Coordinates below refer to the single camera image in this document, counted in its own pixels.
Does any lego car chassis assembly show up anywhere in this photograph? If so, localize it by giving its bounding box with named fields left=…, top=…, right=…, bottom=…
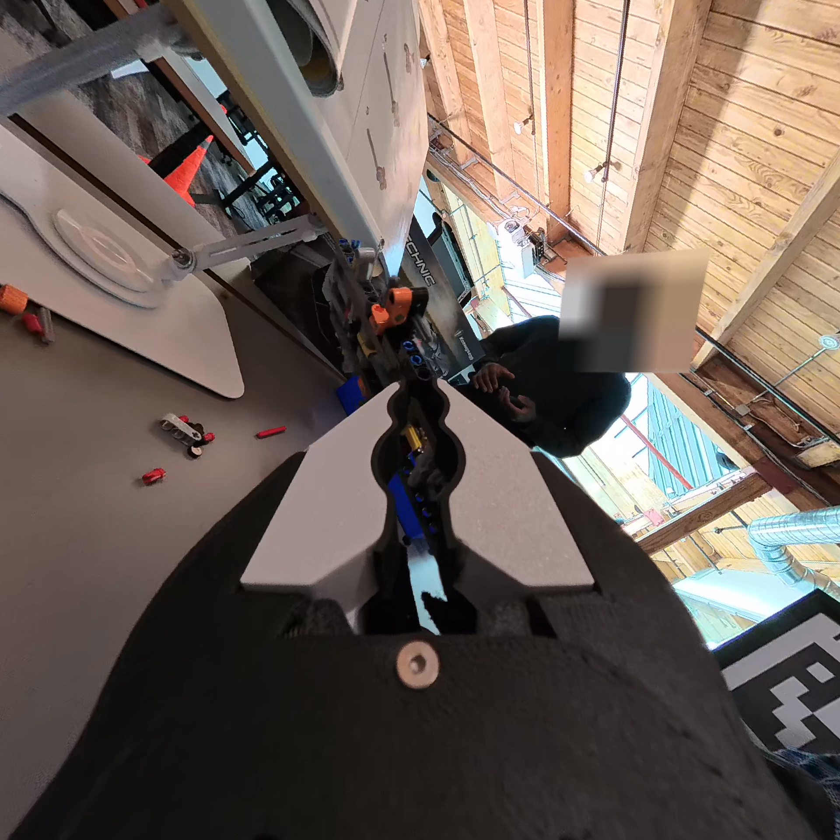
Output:
left=322, top=238, right=460, bottom=526

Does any white ceiling device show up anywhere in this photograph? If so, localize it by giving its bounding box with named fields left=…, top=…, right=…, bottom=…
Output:
left=492, top=218, right=547, bottom=278

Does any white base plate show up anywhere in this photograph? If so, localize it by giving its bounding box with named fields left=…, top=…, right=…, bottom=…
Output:
left=0, top=121, right=245, bottom=399

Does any white partition panel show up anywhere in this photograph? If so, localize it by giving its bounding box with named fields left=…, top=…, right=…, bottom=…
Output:
left=164, top=0, right=431, bottom=247

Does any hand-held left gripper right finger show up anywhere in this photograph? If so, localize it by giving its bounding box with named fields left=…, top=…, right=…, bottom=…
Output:
left=438, top=382, right=595, bottom=619

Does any silver ventilation duct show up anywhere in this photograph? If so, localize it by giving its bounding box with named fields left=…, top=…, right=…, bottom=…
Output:
left=748, top=505, right=840, bottom=601

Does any black lego set box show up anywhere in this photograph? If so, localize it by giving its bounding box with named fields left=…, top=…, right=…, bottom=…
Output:
left=252, top=217, right=487, bottom=388

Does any black connector with red pins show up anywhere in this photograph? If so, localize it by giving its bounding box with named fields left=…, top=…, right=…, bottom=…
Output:
left=178, top=415, right=216, bottom=459

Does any rolled grey mat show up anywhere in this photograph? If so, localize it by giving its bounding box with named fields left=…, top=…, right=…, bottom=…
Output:
left=269, top=0, right=345, bottom=98

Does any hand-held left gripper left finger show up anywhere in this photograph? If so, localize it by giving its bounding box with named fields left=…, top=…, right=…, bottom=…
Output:
left=240, top=382, right=403, bottom=632

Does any person's right forearm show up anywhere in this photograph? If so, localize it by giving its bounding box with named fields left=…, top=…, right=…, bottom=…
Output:
left=755, top=743, right=840, bottom=840

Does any orange traffic cone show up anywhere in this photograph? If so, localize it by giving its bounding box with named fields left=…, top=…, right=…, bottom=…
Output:
left=140, top=134, right=215, bottom=207

